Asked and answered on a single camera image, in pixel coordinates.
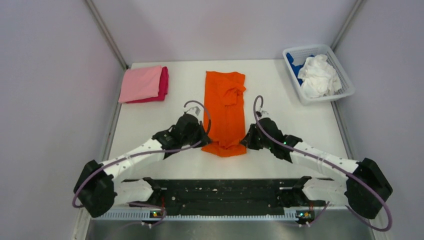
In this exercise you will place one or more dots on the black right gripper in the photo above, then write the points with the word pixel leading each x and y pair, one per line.
pixel 248 140

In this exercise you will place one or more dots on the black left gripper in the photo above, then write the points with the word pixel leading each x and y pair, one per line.
pixel 205 140

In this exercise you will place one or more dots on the orange t shirt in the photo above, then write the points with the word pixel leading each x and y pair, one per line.
pixel 224 100

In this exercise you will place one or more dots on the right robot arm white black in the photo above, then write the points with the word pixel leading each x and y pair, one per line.
pixel 359 185

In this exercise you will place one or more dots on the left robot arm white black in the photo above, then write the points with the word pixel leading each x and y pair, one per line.
pixel 102 185

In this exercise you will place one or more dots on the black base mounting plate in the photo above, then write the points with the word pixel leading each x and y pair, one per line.
pixel 228 197

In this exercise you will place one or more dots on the crimson folded t shirt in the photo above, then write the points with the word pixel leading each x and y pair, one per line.
pixel 162 90

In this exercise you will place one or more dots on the pink folded t shirt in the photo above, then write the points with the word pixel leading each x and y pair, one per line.
pixel 140 83

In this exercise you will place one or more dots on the blue t shirt in basket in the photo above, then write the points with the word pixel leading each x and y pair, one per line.
pixel 295 69

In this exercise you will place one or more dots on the white crumpled t shirt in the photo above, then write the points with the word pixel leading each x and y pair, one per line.
pixel 318 77

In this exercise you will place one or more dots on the white plastic basket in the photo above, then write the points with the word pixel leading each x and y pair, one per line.
pixel 300 54

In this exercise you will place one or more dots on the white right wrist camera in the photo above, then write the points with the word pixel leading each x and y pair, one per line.
pixel 262 114

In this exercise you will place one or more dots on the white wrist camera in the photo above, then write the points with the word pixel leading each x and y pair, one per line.
pixel 194 111
pixel 262 114

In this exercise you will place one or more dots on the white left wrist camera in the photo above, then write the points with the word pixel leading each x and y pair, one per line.
pixel 194 111

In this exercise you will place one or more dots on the white slotted cable duct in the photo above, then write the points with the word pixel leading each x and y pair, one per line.
pixel 151 215

